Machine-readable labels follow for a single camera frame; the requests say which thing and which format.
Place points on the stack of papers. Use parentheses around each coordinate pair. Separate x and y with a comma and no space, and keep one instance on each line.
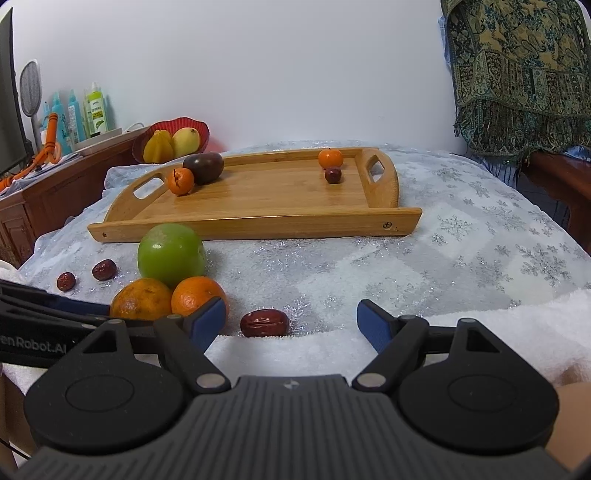
(27,177)

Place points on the teal spray bottle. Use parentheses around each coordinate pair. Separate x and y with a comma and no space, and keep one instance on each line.
(63,134)
(76,120)

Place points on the wooden serving tray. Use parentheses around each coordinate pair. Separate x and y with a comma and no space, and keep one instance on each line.
(277,198)

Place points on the person's right leg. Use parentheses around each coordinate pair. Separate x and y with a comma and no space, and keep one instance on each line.
(575,415)

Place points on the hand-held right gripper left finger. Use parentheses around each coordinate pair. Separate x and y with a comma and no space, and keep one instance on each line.
(210,323)

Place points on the green apple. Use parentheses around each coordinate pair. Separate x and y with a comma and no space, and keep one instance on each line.
(171,256)

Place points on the yellow mango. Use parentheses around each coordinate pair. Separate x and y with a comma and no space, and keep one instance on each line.
(185,142)

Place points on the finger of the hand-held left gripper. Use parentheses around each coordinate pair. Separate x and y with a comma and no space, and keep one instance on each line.
(78,308)

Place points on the green patterned scarf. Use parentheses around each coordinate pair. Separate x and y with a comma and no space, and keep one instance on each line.
(517,78)

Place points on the striped cloth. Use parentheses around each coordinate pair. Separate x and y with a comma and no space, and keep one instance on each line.
(501,173)

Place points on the black monitor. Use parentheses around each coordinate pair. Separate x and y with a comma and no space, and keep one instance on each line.
(9,101)

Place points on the small teal bottle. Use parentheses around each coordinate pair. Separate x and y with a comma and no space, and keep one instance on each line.
(46,115)

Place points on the orange and black tool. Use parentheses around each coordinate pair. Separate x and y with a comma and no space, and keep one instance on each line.
(51,138)

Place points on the dark purple tomato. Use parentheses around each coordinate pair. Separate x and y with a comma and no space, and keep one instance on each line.
(205,167)

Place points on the electric fly swatter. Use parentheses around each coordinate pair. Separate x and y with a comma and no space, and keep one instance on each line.
(30,87)

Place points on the wooden cabinet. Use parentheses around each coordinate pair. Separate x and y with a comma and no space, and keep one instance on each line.
(55,194)

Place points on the wooden chair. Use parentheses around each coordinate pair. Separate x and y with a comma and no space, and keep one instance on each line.
(563,184)

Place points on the pale yellow bottle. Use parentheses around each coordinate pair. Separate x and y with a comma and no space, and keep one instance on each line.
(86,120)

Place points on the snowflake tablecloth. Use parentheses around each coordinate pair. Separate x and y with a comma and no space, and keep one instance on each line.
(461,240)

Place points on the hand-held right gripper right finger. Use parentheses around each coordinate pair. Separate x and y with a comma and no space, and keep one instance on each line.
(376,325)

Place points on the yellow starfruit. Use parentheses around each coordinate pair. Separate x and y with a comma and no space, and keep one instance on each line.
(159,146)

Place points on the red fruit bowl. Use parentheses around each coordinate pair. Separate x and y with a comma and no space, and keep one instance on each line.
(204,138)

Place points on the large yellowish orange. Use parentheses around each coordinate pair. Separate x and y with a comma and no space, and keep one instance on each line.
(141,300)

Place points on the green labelled bottle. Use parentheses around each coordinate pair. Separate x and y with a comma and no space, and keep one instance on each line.
(97,113)

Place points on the mandarin orange with stem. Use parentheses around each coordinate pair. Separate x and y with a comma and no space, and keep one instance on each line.
(181,182)

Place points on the white flat dish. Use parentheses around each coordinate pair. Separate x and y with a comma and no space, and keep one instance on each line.
(106,141)

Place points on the white towel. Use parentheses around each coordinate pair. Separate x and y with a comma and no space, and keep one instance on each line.
(323,355)

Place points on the red date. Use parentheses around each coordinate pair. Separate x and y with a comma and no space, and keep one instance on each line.
(66,282)
(264,323)
(104,270)
(332,175)

